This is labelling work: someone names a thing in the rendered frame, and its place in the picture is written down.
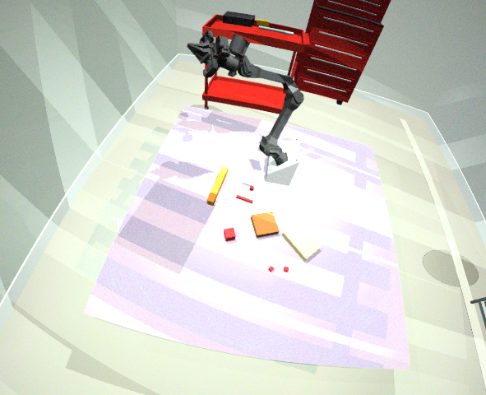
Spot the red square block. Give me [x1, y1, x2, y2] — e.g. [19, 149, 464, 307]
[224, 228, 235, 241]

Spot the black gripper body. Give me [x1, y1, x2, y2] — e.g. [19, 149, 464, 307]
[200, 30, 229, 78]

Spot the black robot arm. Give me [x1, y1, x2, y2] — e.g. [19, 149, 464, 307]
[213, 35, 304, 166]

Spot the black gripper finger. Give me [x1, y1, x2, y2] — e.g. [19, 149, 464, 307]
[187, 40, 210, 49]
[187, 44, 211, 64]

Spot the yellow and orange long bar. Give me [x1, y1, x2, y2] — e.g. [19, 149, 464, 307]
[206, 166, 229, 206]

